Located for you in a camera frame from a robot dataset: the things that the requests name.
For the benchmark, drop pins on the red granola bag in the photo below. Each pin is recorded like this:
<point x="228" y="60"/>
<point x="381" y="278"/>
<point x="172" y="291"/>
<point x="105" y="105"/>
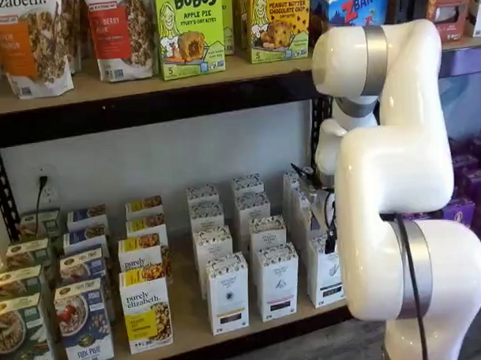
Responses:
<point x="117" y="38"/>

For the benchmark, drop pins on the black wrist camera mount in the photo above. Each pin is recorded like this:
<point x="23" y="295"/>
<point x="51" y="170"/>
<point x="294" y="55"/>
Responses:
<point x="305" y="171"/>

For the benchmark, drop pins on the white box pink strip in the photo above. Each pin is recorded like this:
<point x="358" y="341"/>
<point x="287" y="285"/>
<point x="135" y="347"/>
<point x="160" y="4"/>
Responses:
<point x="267" y="232"/>
<point x="251" y="207"/>
<point x="277" y="285"/>
<point x="246" y="183"/>

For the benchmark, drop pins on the green oatmeal box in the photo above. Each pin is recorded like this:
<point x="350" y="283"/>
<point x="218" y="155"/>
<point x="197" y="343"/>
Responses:
<point x="27" y="254"/>
<point x="40" y="224"/>
<point x="16" y="280"/>
<point x="21" y="337"/>

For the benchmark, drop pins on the blue oatmeal box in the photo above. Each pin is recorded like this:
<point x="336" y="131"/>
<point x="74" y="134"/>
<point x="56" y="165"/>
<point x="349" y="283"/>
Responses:
<point x="83" y="327"/>
<point x="85" y="217"/>
<point x="84" y="237"/>
<point x="83" y="264"/>

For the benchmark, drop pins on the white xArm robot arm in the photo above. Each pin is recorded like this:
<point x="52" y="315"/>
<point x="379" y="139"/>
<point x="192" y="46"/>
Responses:
<point x="394" y="163"/>

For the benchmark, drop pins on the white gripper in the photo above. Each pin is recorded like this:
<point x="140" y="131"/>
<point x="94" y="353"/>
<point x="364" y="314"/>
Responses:
<point x="319" y="218"/>

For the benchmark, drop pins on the black metal shelf rack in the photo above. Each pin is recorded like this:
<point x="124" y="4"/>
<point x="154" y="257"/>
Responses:
<point x="408" y="4"/>
<point x="143" y="116"/>

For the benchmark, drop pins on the white box green strip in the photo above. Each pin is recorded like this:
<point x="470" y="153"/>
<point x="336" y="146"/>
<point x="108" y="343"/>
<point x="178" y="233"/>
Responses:
<point x="290" y="186"/>
<point x="305" y="225"/>
<point x="325" y="279"/>
<point x="300" y="197"/>

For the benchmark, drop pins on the green Bobo's apple pie box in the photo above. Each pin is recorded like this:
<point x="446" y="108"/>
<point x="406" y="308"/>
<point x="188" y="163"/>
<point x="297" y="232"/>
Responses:
<point x="190" y="39"/>

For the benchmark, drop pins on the white wall outlet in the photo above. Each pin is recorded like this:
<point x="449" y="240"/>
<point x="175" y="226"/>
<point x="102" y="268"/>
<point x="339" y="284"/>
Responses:
<point x="51" y="194"/>

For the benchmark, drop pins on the white box yellow strip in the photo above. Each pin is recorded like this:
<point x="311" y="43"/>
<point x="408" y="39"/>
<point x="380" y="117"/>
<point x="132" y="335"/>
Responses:
<point x="211" y="244"/>
<point x="202" y="195"/>
<point x="206" y="216"/>
<point x="228" y="295"/>

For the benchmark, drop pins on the blue Z Bar box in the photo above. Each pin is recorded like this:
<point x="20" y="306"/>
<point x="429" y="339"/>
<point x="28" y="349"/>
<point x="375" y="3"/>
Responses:
<point x="353" y="6"/>

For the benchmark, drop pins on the white granola bag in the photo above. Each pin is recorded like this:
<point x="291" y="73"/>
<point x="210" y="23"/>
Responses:
<point x="75" y="31"/>

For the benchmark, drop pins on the wooden shelf board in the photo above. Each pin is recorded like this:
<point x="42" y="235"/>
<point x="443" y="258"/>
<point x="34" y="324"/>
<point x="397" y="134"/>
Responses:
<point x="191" y="343"/>
<point x="103" y="90"/>
<point x="465" y="43"/>

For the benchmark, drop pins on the orange Annie's box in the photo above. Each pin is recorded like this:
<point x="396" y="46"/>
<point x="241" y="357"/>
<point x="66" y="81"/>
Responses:
<point x="450" y="10"/>

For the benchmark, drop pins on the yellow Bobo's peanut butter box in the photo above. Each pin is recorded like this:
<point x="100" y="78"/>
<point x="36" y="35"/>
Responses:
<point x="276" y="28"/>

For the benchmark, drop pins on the orange granola bag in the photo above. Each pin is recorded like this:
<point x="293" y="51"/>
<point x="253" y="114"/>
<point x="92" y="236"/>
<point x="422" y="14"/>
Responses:
<point x="26" y="45"/>

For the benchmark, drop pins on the yellow purely elizabeth box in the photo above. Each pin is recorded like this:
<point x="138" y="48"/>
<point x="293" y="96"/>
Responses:
<point x="145" y="227"/>
<point x="143" y="207"/>
<point x="138" y="252"/>
<point x="144" y="309"/>

